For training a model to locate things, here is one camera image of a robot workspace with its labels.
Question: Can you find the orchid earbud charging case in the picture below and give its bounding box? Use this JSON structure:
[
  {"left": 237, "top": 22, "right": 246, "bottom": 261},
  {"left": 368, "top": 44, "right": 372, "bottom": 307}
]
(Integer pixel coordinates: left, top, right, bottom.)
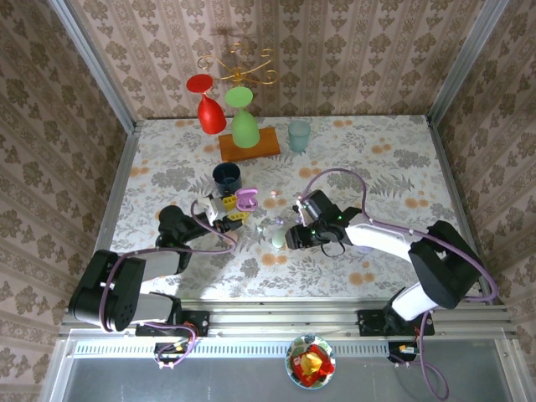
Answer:
[{"left": 234, "top": 188, "right": 260, "bottom": 214}]

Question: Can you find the dark blue cup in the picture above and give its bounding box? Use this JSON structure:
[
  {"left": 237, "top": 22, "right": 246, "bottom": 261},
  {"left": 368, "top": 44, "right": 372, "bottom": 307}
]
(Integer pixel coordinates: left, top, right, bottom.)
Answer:
[{"left": 211, "top": 162, "right": 243, "bottom": 198}]

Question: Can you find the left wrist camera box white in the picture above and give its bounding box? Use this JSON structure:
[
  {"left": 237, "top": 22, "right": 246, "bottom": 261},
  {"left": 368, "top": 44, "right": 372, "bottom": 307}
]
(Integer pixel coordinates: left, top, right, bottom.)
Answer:
[{"left": 197, "top": 193, "right": 227, "bottom": 223}]

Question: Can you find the slotted metal cable strip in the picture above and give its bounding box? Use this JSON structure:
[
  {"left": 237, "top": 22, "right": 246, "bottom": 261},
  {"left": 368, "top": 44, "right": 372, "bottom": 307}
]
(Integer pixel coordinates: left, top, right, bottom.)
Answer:
[{"left": 73, "top": 339, "right": 389, "bottom": 358}]

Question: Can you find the red wine glass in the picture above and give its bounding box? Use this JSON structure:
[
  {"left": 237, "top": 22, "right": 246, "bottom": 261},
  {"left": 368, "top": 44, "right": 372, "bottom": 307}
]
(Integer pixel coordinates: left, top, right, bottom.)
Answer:
[{"left": 186, "top": 74, "right": 228, "bottom": 136}]

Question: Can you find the black connector block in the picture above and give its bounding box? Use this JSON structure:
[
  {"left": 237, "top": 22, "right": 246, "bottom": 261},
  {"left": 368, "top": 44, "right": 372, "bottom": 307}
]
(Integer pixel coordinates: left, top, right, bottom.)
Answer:
[
  {"left": 387, "top": 341, "right": 421, "bottom": 363},
  {"left": 153, "top": 342, "right": 190, "bottom": 364}
]

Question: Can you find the gold glass rack wooden base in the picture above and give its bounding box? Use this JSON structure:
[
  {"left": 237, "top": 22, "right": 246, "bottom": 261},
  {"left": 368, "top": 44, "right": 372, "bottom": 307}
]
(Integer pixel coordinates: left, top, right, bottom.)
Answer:
[{"left": 197, "top": 43, "right": 281, "bottom": 163}]

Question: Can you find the yellow wrapped candy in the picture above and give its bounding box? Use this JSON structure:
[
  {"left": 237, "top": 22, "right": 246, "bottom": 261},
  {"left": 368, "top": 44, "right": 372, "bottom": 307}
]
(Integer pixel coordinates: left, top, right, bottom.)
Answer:
[{"left": 301, "top": 350, "right": 324, "bottom": 374}]

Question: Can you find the floral tablecloth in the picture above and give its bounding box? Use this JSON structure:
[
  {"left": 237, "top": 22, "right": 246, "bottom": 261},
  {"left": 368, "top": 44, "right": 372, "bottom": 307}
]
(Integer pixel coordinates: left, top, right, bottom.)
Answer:
[{"left": 111, "top": 115, "right": 472, "bottom": 301}]

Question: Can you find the green wine glass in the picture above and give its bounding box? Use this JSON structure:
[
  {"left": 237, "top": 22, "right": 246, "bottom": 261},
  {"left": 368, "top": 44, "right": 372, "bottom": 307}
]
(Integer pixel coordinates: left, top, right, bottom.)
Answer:
[{"left": 224, "top": 86, "right": 260, "bottom": 150}]

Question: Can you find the teal plastic tumbler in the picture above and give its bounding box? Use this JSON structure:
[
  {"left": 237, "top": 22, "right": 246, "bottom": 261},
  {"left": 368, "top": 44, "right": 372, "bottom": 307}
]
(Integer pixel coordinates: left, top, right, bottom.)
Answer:
[{"left": 286, "top": 120, "right": 312, "bottom": 154}]

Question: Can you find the aluminium corner post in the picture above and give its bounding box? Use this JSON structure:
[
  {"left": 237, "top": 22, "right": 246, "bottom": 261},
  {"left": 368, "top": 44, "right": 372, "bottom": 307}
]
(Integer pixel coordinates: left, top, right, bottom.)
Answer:
[
  {"left": 425, "top": 0, "right": 512, "bottom": 126},
  {"left": 49, "top": 0, "right": 142, "bottom": 134}
]

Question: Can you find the red candy wrapper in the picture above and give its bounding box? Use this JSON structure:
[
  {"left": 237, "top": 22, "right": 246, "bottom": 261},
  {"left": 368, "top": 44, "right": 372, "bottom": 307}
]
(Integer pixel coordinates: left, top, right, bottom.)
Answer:
[{"left": 291, "top": 343, "right": 336, "bottom": 384}]

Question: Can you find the aluminium table side rail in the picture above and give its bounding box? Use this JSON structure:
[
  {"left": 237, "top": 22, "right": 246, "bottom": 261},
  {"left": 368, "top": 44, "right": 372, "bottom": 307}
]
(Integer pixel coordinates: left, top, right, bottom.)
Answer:
[
  {"left": 77, "top": 121, "right": 146, "bottom": 309},
  {"left": 425, "top": 116, "right": 496, "bottom": 306}
]

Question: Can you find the grey metal tray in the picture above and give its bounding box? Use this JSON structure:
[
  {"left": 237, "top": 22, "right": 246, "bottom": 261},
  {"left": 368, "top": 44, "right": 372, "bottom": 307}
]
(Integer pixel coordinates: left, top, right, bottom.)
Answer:
[{"left": 39, "top": 328, "right": 536, "bottom": 402}]

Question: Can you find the floral rimmed plate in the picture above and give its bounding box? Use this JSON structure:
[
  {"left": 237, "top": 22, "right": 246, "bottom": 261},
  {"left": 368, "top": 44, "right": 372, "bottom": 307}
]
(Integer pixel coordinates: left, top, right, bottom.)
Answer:
[{"left": 285, "top": 333, "right": 337, "bottom": 391}]

